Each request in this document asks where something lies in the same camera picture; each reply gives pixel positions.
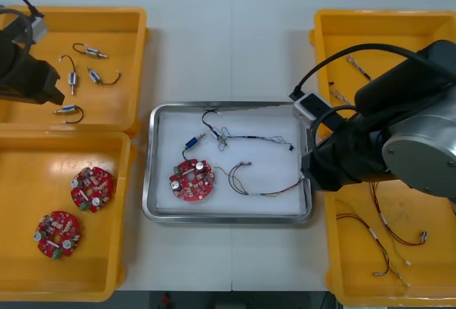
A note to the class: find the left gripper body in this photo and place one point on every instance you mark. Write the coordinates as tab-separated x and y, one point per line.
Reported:
35	81

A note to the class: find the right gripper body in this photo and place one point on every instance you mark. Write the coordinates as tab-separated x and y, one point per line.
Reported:
329	164

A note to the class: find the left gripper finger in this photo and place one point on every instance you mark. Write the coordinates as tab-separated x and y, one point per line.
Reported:
57	97

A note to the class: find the solenoid with white label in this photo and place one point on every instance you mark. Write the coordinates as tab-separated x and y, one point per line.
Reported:
94	75
93	52
67	109
215	134
72	79

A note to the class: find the round red circuit board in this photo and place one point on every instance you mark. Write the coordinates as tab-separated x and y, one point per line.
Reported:
57	235
192	182
93	189

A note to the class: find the solenoid with blue label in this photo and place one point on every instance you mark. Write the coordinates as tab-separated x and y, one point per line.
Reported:
192	143

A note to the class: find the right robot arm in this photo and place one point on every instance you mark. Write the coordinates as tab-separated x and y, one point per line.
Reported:
409	116

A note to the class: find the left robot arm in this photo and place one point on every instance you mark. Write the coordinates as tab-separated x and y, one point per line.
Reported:
9	70

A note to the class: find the yellow-orange plastic bin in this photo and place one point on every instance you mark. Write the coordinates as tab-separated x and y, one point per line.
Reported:
374	27
117	31
28	280
356	287

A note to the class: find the steel tray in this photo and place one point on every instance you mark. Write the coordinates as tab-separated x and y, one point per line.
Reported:
228	218

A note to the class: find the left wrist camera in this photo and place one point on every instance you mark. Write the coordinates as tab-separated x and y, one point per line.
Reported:
39	28

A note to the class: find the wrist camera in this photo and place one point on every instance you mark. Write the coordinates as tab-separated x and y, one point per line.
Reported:
39	28
310	108

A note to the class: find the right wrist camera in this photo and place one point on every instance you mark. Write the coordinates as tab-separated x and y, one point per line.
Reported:
310	108

